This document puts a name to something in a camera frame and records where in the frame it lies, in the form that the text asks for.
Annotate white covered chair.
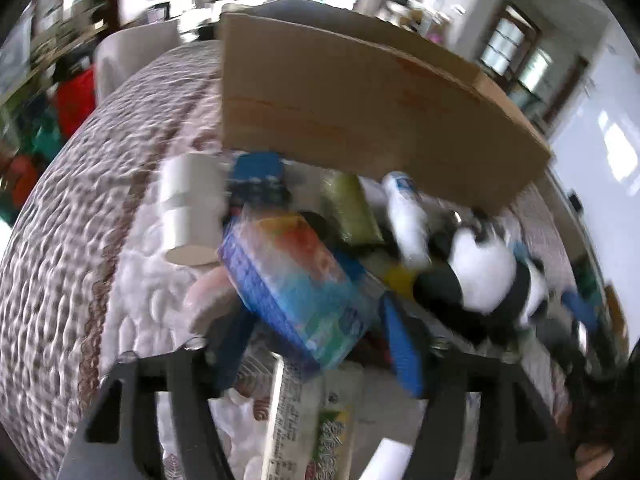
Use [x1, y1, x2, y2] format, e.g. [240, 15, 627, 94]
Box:
[95, 22, 181, 103]

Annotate white plastic cylinder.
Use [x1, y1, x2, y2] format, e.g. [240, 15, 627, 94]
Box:
[157, 152, 226, 267]

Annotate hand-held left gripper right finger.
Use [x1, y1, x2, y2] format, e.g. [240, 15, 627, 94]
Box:
[379, 294, 581, 480]

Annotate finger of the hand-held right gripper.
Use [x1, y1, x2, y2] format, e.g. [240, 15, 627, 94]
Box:
[560, 287, 606, 356]

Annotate blue remote control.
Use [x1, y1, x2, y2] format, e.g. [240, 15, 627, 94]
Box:
[227, 152, 293, 216]

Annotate panda plush toy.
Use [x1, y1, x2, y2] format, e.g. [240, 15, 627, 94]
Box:
[412, 210, 551, 346]

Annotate white printed snack packet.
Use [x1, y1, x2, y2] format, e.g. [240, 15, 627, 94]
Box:
[260, 355, 326, 480]

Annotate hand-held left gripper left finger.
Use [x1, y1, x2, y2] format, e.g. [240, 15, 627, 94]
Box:
[57, 305, 258, 480]

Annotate yellow small item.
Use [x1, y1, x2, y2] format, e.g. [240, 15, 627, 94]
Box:
[380, 260, 418, 296]

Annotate red plastic bin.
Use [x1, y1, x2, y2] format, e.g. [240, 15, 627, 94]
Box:
[55, 67, 98, 138]

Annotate cardboard box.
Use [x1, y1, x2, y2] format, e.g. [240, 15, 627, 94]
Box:
[217, 0, 553, 218]

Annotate pink soft item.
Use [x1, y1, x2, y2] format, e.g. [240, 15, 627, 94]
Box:
[182, 265, 241, 333]

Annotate blue orange printed box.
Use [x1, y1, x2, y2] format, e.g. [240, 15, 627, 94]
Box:
[217, 207, 381, 376]

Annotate green printed packet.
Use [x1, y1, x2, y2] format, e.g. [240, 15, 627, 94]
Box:
[307, 407, 351, 480]

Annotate white plastic bottle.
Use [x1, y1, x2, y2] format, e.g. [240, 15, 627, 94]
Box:
[382, 170, 433, 268]

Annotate white paper sheet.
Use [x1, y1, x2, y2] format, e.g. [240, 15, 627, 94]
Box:
[360, 437, 416, 480]

